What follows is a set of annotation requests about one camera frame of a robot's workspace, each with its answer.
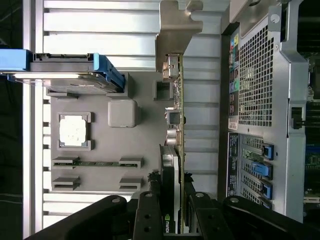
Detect open PC case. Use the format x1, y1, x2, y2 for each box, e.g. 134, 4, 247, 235
217, 0, 320, 223

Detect blue disk carrier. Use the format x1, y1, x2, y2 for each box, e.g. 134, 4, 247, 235
0, 48, 126, 93

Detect silver hard disk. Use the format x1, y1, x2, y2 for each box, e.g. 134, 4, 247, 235
7, 52, 101, 95

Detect green RAM stick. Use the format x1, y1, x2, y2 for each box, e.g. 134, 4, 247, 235
53, 161, 138, 168

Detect black rear panel label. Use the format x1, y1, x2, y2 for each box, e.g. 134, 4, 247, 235
226, 131, 241, 199

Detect blue card retainer clip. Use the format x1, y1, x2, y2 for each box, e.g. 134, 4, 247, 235
251, 161, 274, 181
258, 196, 274, 210
261, 144, 275, 161
260, 180, 274, 201

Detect grey parts rack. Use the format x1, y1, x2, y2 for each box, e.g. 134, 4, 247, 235
46, 72, 185, 193

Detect green motherboard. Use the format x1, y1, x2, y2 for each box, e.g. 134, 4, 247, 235
303, 49, 320, 206

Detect silver CPU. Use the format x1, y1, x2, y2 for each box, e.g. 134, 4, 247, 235
59, 115, 88, 147

